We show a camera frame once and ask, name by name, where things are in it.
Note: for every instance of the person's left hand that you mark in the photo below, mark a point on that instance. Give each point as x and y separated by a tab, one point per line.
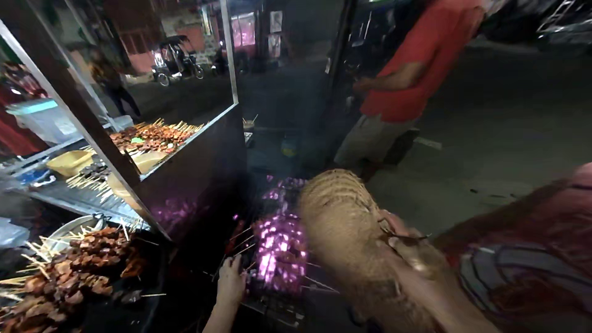
231	283

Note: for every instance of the person's right hand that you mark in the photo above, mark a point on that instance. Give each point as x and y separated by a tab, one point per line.
402	247

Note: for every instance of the person's left fingers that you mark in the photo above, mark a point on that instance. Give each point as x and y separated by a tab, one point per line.
232	262

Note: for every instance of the person's right fingers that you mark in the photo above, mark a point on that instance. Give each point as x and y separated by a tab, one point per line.
397	224

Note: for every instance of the woven straw fan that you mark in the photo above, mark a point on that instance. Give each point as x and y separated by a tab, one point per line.
340	231

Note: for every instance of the person's right forearm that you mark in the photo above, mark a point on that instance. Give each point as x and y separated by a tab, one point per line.
451	305

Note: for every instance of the person's left forearm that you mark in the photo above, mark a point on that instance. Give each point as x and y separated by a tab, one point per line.
224	318

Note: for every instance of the thin wooden skewer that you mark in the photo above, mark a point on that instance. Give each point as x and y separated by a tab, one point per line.
243	232
321	283
314	265
245	250

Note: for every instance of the pile of glowing charcoal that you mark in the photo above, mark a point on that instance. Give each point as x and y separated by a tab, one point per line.
280	249

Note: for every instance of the charcoal grill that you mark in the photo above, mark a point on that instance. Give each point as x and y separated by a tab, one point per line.
277	303

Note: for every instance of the glass-sided metal food stall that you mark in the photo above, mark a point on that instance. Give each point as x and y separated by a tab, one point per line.
203	175

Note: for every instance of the single dark meat skewer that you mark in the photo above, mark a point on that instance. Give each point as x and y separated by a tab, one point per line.
129	296

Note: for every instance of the yellow-green translucent container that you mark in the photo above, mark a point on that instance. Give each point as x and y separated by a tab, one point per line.
288	150

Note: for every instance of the beige plastic bowl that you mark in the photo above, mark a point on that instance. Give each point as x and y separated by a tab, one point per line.
121	189
150	162

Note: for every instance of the container with sticks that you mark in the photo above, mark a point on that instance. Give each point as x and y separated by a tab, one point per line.
249	125

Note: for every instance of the pile of reddish meat skewers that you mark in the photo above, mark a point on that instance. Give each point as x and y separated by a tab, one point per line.
155	138

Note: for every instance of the pile of grilled meat skewers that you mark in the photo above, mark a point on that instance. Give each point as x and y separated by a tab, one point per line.
69	277

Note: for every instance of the pile of dark skewers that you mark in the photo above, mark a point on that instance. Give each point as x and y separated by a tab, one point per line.
95	173

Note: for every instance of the round silver metal pot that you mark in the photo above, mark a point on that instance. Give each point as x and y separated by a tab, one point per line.
60	236

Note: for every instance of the clear plastic container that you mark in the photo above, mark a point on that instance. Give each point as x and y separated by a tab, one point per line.
121	123

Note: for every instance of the yellow plastic bowl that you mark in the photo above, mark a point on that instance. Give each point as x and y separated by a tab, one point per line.
69	163

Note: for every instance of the black tricycle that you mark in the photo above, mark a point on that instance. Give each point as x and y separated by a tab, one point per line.
175	60

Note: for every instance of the blue plastic item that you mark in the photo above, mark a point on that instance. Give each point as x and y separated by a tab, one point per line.
34	176

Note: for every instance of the white poster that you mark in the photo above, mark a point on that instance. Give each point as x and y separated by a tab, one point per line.
274	46
275	21

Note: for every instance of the translucent plastic bag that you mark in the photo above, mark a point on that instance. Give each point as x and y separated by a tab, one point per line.
11	233

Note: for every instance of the white box with teal lid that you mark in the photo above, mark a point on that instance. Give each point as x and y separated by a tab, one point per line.
51	122

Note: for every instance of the pink lit window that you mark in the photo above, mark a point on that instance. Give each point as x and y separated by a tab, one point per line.
243	30

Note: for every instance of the parked vehicle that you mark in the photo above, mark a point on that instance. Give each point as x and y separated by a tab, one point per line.
564	27

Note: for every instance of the dark upright post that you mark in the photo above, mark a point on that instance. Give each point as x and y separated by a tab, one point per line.
341	41

